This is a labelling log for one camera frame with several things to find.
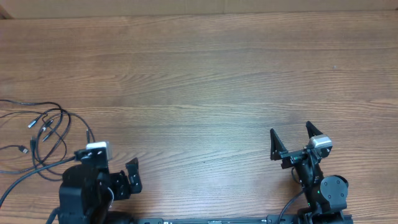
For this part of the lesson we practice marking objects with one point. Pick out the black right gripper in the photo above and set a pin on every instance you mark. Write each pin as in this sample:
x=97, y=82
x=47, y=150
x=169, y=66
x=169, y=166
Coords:
x=296, y=154

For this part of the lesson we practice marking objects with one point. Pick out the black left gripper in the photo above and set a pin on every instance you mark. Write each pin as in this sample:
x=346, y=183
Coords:
x=123, y=184

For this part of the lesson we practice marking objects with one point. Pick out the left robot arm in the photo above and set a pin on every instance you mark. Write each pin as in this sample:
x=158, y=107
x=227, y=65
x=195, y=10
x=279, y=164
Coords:
x=89, y=190

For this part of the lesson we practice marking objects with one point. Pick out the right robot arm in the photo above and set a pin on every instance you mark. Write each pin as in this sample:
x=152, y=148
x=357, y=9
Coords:
x=321, y=199

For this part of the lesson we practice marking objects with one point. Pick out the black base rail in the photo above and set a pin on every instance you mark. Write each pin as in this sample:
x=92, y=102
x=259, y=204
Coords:
x=217, y=221

